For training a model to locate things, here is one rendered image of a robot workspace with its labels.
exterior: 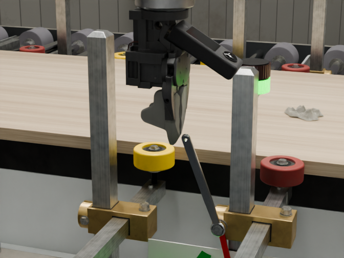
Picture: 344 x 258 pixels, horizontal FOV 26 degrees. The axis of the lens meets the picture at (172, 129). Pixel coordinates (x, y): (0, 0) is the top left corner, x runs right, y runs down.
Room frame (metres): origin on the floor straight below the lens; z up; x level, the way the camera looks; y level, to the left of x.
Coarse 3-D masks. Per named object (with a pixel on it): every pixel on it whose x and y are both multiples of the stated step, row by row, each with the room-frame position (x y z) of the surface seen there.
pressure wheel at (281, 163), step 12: (276, 156) 1.31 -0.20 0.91; (288, 156) 1.31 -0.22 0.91; (264, 168) 1.26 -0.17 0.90; (276, 168) 1.25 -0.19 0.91; (288, 168) 1.25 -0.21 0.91; (300, 168) 1.26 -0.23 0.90; (264, 180) 1.26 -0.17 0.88; (276, 180) 1.25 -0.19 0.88; (288, 180) 1.24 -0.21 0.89; (300, 180) 1.26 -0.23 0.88
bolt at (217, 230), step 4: (220, 220) 1.14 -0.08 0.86; (216, 224) 1.13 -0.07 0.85; (212, 228) 1.13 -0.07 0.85; (216, 228) 1.12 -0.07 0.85; (220, 228) 1.12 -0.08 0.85; (216, 232) 1.12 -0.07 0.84; (220, 232) 1.12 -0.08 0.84; (220, 236) 1.14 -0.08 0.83; (224, 236) 1.13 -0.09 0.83; (220, 240) 1.14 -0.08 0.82; (224, 240) 1.13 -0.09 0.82; (224, 244) 1.13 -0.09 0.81; (224, 248) 1.13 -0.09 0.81; (224, 252) 1.13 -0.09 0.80; (228, 252) 1.13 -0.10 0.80; (224, 256) 1.13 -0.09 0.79; (228, 256) 1.13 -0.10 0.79
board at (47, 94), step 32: (0, 64) 2.12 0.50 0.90; (32, 64) 2.12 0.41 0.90; (64, 64) 2.12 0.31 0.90; (192, 64) 2.12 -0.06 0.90; (0, 96) 1.77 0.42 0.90; (32, 96) 1.77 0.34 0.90; (64, 96) 1.77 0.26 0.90; (128, 96) 1.77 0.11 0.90; (192, 96) 1.77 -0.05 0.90; (224, 96) 1.77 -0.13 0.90; (288, 96) 1.77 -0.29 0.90; (320, 96) 1.77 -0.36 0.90; (0, 128) 1.52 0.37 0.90; (32, 128) 1.50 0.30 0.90; (64, 128) 1.50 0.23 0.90; (128, 128) 1.50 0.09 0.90; (160, 128) 1.50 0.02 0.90; (192, 128) 1.50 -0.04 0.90; (224, 128) 1.50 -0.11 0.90; (288, 128) 1.50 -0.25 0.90; (320, 128) 1.50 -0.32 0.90; (224, 160) 1.36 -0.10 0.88; (256, 160) 1.34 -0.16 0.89; (320, 160) 1.31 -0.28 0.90
